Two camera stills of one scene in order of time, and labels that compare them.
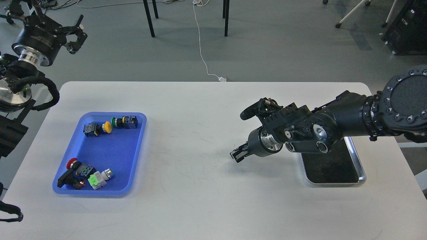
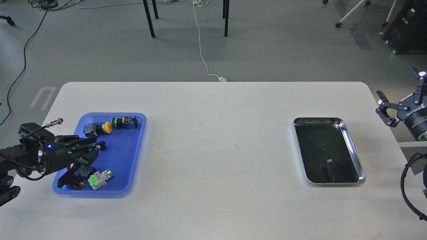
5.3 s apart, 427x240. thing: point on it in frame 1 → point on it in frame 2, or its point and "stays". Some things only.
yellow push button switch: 94,129 stays
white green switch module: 97,180 stays
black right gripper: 260,143 → 415,118
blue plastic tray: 119,149 stays
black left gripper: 40,40 → 58,156
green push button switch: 130,122 stays
